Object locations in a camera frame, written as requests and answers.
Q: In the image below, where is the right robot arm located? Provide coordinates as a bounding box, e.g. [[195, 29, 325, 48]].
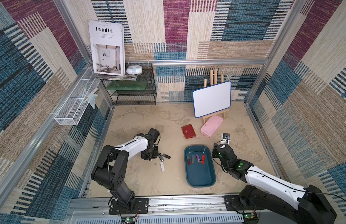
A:
[[212, 141, 337, 224]]

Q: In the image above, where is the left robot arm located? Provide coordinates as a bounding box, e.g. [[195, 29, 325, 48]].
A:
[[91, 128, 160, 215]]

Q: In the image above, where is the silver swivel usb drive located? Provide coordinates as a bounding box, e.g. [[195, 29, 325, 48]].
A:
[[159, 153, 164, 162]]

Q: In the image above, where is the black usb flash drive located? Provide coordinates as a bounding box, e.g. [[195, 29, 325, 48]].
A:
[[162, 154, 171, 159]]

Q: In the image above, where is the white usb flash drive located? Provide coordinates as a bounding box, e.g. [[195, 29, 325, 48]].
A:
[[160, 161, 165, 171]]

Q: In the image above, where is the teal storage tray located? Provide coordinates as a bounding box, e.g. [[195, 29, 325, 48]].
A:
[[184, 145, 216, 188]]

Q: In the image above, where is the pink plastic case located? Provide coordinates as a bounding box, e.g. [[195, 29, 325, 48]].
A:
[[200, 115, 223, 137]]

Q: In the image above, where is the red leather wallet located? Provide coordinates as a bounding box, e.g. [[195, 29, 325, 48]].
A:
[[181, 124, 196, 139]]

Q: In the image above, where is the blue framed whiteboard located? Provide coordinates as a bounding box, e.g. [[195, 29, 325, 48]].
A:
[[193, 81, 232, 118]]

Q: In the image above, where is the green board on shelf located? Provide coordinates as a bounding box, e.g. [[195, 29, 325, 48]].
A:
[[106, 81, 147, 91]]

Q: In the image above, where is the white round device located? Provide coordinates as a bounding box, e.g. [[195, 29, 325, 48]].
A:
[[126, 65, 143, 75]]

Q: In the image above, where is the Inedia magazine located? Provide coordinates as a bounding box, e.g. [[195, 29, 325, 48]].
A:
[[88, 20, 126, 77]]

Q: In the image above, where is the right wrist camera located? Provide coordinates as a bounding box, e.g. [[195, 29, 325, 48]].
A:
[[221, 133, 231, 145]]

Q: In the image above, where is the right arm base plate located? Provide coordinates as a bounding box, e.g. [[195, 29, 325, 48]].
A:
[[223, 195, 263, 212]]

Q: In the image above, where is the black wire shelf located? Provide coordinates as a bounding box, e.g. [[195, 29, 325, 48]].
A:
[[96, 63, 157, 106]]

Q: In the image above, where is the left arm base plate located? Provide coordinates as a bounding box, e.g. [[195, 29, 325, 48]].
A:
[[108, 198, 149, 215]]

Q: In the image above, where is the white wire basket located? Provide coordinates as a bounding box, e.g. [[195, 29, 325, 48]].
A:
[[54, 79, 99, 126]]

